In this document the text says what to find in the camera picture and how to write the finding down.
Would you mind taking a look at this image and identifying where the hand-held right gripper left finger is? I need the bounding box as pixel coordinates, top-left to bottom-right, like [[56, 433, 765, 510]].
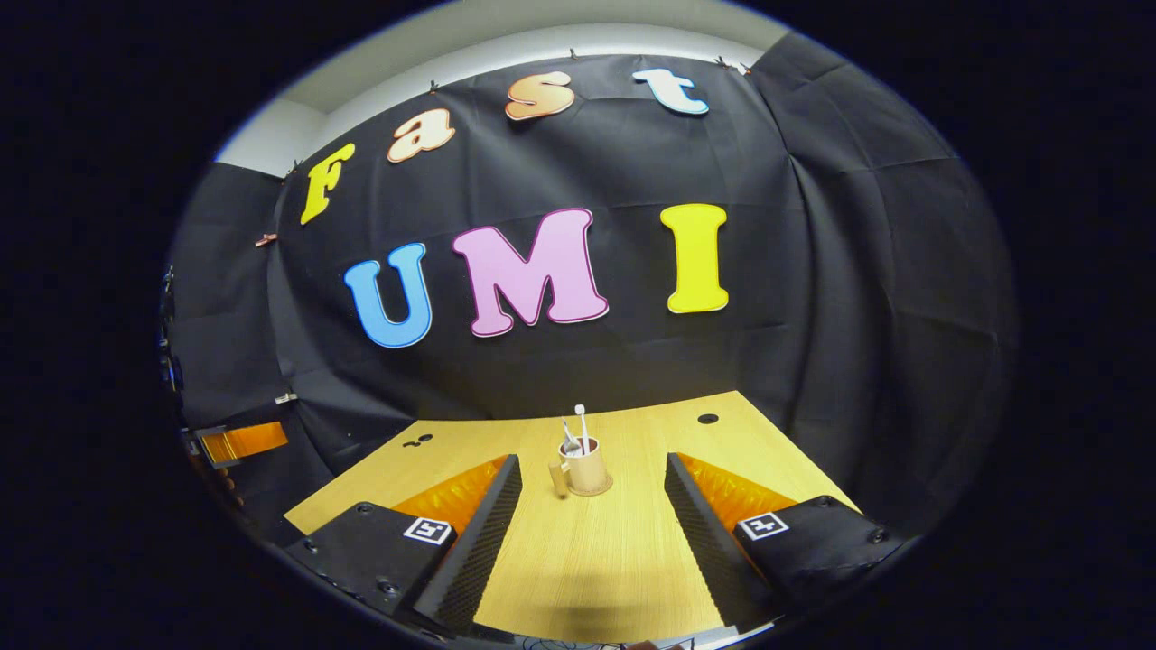
[[284, 454, 524, 636]]

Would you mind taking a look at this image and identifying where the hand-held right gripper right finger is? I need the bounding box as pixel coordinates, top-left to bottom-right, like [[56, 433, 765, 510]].
[[665, 452, 904, 633]]

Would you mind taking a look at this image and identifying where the beige cup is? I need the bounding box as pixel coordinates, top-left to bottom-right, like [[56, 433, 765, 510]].
[[548, 437, 610, 496]]

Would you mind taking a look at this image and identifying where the wooden desktop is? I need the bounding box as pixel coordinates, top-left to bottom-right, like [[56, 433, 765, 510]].
[[284, 390, 859, 644]]

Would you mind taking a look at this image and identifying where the black backdrop cloth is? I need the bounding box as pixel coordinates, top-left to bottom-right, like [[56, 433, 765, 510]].
[[167, 32, 1021, 543]]

